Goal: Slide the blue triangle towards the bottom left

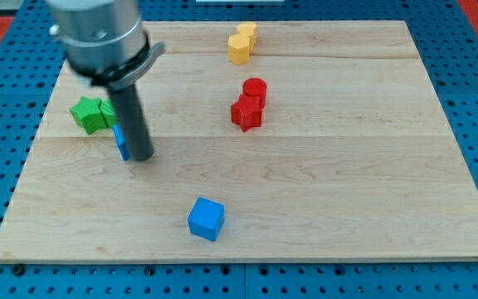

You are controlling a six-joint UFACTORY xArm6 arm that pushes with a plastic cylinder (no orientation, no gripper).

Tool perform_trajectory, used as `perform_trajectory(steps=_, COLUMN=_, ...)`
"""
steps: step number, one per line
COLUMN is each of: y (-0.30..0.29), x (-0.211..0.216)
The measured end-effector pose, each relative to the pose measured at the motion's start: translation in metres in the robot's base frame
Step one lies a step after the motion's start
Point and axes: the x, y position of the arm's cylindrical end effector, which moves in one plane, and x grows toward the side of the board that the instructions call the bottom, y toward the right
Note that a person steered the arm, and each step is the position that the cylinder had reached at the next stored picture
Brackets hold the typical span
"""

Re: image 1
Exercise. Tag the green star block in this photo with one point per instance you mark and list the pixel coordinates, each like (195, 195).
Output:
(88, 115)

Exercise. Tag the blue triangle block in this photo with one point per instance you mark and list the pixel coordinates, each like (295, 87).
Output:
(121, 142)

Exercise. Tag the wooden board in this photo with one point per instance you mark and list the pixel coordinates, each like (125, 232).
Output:
(355, 160)

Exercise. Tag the red cylinder block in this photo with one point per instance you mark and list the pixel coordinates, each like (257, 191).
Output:
(255, 87)

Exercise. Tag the blue cube block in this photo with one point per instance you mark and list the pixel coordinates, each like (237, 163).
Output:
(206, 219)

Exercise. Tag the yellow hexagon block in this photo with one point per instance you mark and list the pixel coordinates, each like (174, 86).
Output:
(238, 46)
(248, 29)

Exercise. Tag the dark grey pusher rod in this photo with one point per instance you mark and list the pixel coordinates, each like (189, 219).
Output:
(130, 116)

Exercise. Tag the yellow hexagon block back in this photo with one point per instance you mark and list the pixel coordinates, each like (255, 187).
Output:
(248, 29)

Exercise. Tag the yellow hexagon block front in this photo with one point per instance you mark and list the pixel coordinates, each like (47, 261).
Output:
(238, 46)

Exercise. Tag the red star block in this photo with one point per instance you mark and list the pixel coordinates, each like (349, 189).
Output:
(246, 112)

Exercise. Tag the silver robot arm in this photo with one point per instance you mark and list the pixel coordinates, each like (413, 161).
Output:
(106, 43)

